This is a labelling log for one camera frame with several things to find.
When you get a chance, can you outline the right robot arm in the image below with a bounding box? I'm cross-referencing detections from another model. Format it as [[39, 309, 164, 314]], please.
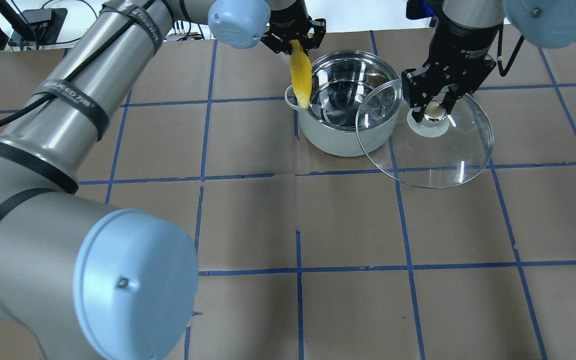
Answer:
[[401, 0, 576, 123]]

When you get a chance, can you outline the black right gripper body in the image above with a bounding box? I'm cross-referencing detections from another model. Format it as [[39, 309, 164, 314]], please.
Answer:
[[401, 20, 499, 108]]

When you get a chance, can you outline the glass pot lid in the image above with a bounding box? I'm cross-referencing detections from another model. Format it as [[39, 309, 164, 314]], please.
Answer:
[[355, 79, 495, 189]]

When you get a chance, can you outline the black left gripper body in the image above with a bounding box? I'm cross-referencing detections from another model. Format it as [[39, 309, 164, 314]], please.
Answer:
[[261, 0, 327, 49]]

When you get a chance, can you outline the yellow toy corn cob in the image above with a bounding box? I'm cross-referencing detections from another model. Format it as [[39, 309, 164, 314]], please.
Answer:
[[289, 39, 313, 109]]

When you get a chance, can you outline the pale green steel pot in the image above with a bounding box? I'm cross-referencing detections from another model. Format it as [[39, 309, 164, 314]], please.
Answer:
[[286, 49, 403, 158]]

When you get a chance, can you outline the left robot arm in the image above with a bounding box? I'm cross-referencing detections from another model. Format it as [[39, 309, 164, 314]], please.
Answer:
[[0, 0, 326, 360]]

